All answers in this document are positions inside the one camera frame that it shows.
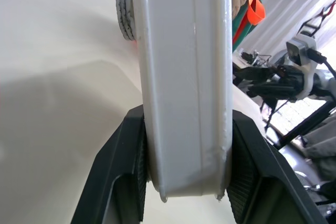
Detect grey cloth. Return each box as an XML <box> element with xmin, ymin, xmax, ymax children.
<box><xmin>303</xmin><ymin>118</ymin><xmax>336</xmax><ymax>183</ymax></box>

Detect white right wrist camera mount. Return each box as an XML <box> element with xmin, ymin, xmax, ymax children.
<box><xmin>285</xmin><ymin>34</ymin><xmax>319</xmax><ymax>99</ymax></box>

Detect white plastic box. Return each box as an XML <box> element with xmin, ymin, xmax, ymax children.
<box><xmin>131</xmin><ymin>0</ymin><xmax>234</xmax><ymax>204</ymax></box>

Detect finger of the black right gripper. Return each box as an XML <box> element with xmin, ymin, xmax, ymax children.
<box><xmin>233</xmin><ymin>66</ymin><xmax>276</xmax><ymax>81</ymax></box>
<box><xmin>247</xmin><ymin>80</ymin><xmax>289</xmax><ymax>99</ymax></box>

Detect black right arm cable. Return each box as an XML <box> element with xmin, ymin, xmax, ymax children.
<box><xmin>309</xmin><ymin>48</ymin><xmax>336</xmax><ymax>77</ymax></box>

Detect plush toy with orange ribbon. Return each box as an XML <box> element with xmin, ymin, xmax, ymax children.
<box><xmin>230</xmin><ymin>0</ymin><xmax>266</xmax><ymax>51</ymax></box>

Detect silver robot body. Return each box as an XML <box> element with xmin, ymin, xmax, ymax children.
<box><xmin>277</xmin><ymin>140</ymin><xmax>336</xmax><ymax>224</ymax></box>

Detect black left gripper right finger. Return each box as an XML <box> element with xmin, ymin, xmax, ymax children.
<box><xmin>226</xmin><ymin>109</ymin><xmax>329</xmax><ymax>224</ymax></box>

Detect dark clutter with cables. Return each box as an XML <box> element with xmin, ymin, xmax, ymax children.
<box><xmin>240</xmin><ymin>50</ymin><xmax>272</xmax><ymax>66</ymax></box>

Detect black and red stand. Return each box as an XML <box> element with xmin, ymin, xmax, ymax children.
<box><xmin>298</xmin><ymin>0</ymin><xmax>336</xmax><ymax>37</ymax></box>

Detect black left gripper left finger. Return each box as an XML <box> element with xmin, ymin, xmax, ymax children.
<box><xmin>70</xmin><ymin>104</ymin><xmax>149</xmax><ymax>224</ymax></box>

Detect grey ribbed round disc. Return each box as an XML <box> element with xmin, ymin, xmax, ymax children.
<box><xmin>114</xmin><ymin>0</ymin><xmax>137</xmax><ymax>41</ymax></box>

